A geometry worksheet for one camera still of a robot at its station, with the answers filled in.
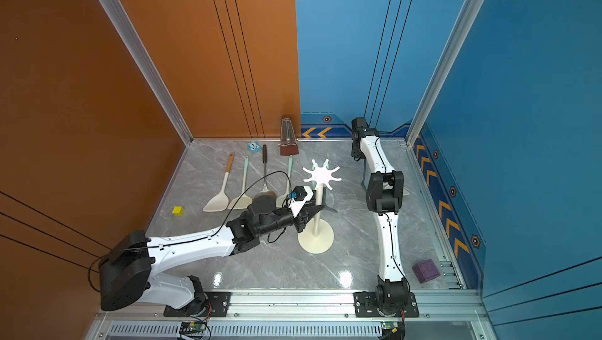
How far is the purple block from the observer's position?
2.49 feet

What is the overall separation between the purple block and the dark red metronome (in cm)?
70

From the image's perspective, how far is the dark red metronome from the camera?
1.07m
